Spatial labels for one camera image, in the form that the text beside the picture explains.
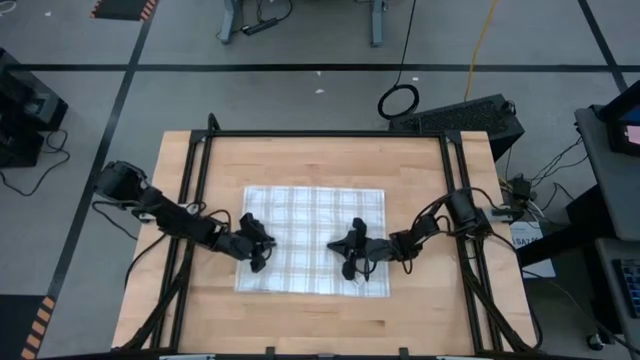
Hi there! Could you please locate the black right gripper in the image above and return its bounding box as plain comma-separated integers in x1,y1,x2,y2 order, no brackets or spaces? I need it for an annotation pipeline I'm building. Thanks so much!
327,218,401,281

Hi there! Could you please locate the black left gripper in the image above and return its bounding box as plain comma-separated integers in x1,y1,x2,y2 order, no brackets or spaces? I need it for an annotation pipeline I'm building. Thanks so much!
215,212,277,274

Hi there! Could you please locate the white plaid kitchen towel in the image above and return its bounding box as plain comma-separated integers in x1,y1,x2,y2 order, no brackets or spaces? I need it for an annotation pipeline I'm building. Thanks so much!
233,185,391,299

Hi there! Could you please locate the black computer tower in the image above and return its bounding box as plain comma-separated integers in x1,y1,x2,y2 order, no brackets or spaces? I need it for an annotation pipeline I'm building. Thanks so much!
388,93,526,162

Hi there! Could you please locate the black power adapter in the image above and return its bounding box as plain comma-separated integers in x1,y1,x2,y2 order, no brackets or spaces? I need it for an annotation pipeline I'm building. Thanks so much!
510,173,534,201

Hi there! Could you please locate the white printed box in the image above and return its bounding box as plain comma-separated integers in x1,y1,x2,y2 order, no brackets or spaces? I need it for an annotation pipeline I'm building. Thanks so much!
509,220,557,280

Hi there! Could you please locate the black power strip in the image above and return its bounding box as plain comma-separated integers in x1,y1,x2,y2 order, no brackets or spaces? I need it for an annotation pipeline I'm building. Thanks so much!
242,17,280,37

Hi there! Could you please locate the grey desk leg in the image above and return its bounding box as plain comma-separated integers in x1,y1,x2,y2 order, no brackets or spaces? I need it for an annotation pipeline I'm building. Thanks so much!
218,0,245,45
369,0,387,47

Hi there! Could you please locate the black desk base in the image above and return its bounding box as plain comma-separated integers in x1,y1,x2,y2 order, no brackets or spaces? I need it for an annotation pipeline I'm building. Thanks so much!
514,184,619,269

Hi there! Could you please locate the black hazard striped mat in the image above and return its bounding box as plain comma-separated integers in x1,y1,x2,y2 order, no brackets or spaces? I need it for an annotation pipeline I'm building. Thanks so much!
0,293,57,360
89,0,160,22

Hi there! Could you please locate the grey keyboard desk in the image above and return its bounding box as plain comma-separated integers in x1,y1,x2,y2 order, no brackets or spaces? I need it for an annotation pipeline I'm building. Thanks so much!
594,237,640,354

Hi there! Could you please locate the grey side desk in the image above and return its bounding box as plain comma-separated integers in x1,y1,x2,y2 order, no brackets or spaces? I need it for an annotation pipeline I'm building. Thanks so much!
573,103,640,242

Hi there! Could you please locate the black equipment case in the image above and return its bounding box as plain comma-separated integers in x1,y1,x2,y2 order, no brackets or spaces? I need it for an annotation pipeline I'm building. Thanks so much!
0,47,70,169

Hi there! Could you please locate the black keyboard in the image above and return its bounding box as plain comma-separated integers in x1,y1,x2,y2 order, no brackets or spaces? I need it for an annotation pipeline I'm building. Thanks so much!
612,257,640,320

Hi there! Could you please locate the black monitor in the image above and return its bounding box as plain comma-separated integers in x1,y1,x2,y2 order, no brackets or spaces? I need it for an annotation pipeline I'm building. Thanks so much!
598,79,640,157

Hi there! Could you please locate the black aluminium table frame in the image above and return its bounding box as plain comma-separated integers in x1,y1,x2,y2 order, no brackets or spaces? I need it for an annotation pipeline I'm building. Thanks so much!
112,112,539,360

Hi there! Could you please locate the black floor cable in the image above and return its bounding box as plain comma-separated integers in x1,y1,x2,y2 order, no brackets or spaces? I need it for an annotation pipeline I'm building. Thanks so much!
90,199,170,292
0,128,71,197

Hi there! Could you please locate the coiled black cable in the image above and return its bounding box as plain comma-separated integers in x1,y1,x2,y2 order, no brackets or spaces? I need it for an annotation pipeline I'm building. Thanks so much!
377,0,421,121

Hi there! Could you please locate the yellow cable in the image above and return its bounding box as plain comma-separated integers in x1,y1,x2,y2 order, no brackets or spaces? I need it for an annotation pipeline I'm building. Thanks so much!
463,0,499,103

